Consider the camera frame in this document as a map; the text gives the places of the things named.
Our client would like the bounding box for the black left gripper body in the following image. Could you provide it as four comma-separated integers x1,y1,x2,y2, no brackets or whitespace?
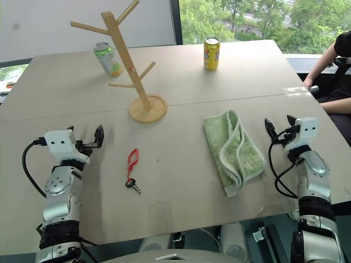
73,139,97,158

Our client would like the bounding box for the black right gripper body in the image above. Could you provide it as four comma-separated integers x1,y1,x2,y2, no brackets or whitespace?
275,124,301,149

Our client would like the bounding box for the clear tape patch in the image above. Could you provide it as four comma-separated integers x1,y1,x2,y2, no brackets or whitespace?
283,85,310,96

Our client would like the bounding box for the black office chair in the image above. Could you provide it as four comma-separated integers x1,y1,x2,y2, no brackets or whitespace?
308,56,351,96

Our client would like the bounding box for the folded green towel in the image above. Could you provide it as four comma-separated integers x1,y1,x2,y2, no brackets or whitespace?
202,108,267,197

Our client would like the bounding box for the green drink can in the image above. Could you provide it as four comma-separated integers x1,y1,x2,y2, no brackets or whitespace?
93,42,123,77

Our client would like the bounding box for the wooden branch hanger stand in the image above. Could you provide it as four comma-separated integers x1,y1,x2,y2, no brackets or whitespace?
70,0,168,124

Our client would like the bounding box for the person in black clothes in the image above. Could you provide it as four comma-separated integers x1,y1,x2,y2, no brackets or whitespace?
315,26,351,150

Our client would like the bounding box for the yellow drink can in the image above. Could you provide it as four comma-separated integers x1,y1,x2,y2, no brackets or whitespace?
203,37,221,71

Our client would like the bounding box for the white rounded shape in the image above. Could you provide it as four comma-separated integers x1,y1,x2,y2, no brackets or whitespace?
138,235,172,253
220,222,249,261

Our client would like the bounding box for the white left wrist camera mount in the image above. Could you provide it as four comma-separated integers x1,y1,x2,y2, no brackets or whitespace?
43,129,90,163

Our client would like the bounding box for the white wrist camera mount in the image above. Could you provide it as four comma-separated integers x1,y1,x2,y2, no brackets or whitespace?
43,129,90,163
285,117,320,152

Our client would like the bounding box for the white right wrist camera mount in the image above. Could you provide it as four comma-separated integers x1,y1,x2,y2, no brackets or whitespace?
285,117,320,152

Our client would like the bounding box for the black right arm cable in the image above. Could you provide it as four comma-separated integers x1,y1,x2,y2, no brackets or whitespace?
268,129,299,198

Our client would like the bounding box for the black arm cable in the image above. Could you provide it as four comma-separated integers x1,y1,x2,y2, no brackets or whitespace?
22,139,47,198
268,129,299,198

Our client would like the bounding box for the key with red strap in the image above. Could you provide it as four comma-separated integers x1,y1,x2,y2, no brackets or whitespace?
125,148,143,195

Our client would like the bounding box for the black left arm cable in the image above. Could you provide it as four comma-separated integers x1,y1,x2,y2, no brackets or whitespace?
22,139,47,198

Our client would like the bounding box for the black metal table frame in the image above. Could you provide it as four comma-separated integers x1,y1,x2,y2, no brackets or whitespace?
252,224,290,263

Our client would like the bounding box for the dark window frame post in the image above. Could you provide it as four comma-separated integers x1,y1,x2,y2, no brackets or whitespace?
168,0,184,46

